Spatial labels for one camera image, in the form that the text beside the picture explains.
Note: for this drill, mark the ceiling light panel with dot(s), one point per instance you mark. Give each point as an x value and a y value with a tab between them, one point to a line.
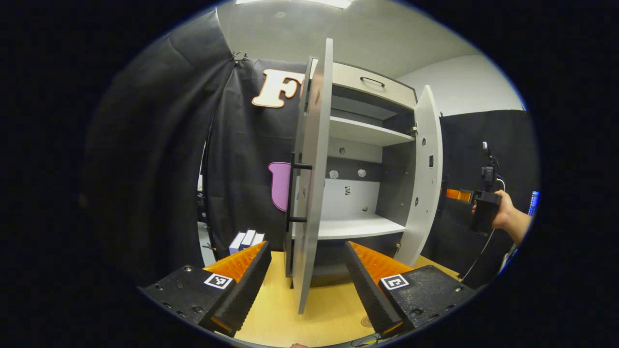
295	2

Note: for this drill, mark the white cabinet door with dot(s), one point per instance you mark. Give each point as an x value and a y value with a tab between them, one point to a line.
425	159
314	169

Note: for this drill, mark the round brown coaster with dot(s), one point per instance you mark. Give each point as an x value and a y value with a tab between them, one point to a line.
366	321

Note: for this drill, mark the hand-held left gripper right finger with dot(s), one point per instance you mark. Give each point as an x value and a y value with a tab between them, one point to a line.
370	292

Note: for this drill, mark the white and grey cabinet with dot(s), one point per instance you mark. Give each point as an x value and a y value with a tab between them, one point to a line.
353	198

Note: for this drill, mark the white cabinet shelf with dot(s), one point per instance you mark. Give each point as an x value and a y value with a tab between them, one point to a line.
358	227
362	131

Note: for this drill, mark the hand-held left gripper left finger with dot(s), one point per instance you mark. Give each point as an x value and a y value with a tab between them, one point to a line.
239	297

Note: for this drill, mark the white cabinet drawer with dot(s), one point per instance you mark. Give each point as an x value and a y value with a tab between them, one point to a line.
348	79

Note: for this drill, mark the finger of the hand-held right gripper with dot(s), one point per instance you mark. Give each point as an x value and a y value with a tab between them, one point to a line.
457	195

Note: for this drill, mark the black backdrop cloth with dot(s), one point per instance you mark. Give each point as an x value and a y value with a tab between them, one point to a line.
159	169

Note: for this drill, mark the white and blue box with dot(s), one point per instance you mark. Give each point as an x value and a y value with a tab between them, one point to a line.
248	238
258	238
236	243

